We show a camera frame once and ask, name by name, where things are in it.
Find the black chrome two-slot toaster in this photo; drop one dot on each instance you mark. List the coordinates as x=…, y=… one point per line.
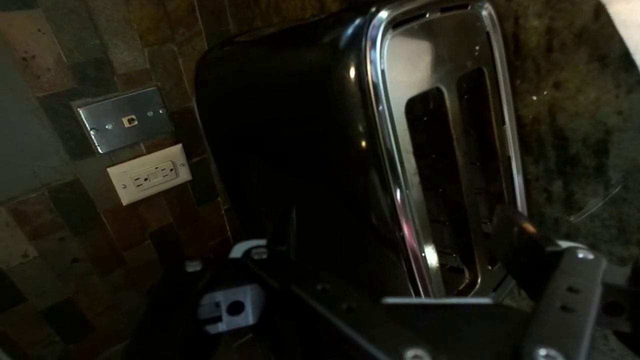
x=321, y=147

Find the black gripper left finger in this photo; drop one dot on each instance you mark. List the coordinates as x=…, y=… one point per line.
x=231, y=302

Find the beige paper sheet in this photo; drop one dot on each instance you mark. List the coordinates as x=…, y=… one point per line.
x=626, y=21

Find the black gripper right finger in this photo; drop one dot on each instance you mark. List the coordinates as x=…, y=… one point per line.
x=567, y=307

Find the metal wall plate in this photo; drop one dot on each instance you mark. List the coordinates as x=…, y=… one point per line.
x=122, y=121

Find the large white wall outlet plate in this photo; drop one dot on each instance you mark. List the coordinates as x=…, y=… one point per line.
x=151, y=173

